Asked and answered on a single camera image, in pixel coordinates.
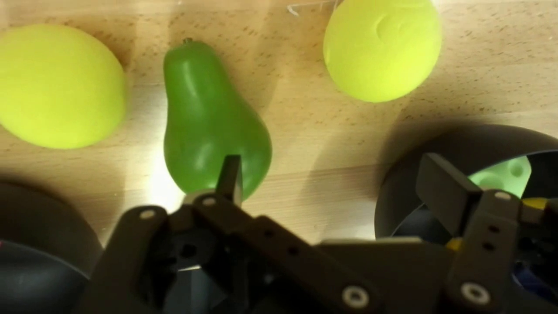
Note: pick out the yellow round toy fruit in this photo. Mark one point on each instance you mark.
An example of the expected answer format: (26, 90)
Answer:
(58, 87)

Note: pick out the green toy pear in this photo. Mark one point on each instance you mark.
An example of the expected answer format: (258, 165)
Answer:
(209, 122)

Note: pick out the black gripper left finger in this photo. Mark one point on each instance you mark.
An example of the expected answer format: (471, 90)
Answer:
(272, 249)

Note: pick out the pale green toy apple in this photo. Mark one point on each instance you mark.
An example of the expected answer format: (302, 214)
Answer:
(499, 174)

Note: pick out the yellow-green ball with dent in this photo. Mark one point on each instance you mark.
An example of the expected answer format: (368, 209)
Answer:
(377, 52)

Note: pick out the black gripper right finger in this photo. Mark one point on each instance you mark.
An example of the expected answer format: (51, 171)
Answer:
(481, 244)

